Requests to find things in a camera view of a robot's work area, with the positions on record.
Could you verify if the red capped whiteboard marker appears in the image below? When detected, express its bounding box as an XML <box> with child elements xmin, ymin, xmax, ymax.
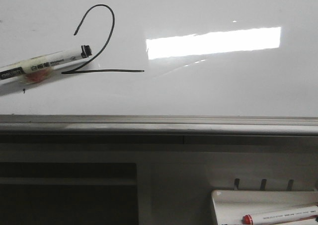
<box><xmin>242</xmin><ymin>205</ymin><xmax>318</xmax><ymax>225</ymax></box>

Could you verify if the white plastic marker tray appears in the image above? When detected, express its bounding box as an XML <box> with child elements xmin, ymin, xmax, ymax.
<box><xmin>211</xmin><ymin>190</ymin><xmax>318</xmax><ymax>225</ymax></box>

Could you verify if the white whiteboard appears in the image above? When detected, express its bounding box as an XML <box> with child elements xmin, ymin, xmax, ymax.
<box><xmin>0</xmin><ymin>0</ymin><xmax>318</xmax><ymax>135</ymax></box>

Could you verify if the white black whiteboard marker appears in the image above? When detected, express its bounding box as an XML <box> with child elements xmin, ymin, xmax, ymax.
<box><xmin>0</xmin><ymin>45</ymin><xmax>92</xmax><ymax>80</ymax></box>

